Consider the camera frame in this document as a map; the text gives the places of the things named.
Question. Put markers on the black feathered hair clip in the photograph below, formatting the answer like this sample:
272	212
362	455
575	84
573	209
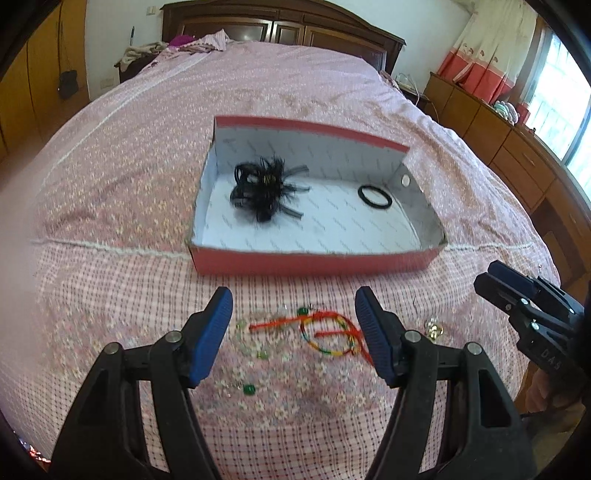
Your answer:
261	189

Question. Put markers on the white and red curtain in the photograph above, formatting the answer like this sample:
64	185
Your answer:
489	50

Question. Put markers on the red cardboard box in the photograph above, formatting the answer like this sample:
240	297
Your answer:
300	263

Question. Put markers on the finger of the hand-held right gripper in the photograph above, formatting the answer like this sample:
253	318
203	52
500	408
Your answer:
505	297
510	271

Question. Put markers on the pale green cloth bundle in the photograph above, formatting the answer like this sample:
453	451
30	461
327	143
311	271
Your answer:
507	112

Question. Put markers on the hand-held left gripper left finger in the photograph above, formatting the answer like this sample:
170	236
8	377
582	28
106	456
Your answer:
212	332

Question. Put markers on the beige clothes pile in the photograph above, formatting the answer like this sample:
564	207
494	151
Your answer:
141	53

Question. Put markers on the person's right hand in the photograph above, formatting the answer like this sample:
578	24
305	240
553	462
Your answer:
539	390

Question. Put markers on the dark wooden headboard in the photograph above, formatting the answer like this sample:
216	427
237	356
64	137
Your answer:
286	27

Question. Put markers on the clothes pile on bed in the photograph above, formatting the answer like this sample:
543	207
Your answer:
207	42

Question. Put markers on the wooden dresser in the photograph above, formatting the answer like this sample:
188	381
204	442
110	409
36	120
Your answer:
508	147

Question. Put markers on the magenta pillow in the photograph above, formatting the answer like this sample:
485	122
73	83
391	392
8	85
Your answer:
180	40

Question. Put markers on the gold earring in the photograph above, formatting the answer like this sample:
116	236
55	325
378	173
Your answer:
434	328

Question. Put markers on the green bead earring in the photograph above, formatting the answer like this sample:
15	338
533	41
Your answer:
248	390

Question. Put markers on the yellow wooden wardrobe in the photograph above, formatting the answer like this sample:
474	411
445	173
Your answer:
27	92

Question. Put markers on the black hanging bag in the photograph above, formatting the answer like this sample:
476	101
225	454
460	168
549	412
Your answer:
68	84

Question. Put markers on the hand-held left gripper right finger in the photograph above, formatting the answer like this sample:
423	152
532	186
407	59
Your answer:
374	332

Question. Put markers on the window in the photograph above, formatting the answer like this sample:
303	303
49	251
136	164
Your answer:
563	92

